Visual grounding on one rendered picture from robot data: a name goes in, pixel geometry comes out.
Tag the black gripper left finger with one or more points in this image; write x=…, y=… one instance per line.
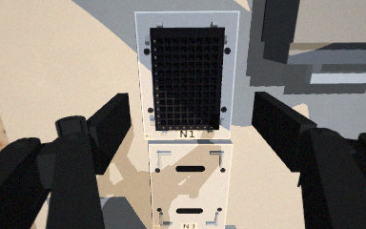
x=83, y=150

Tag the black assay plate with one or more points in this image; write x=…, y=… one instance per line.
x=187, y=68

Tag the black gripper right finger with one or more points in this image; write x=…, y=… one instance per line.
x=332, y=168

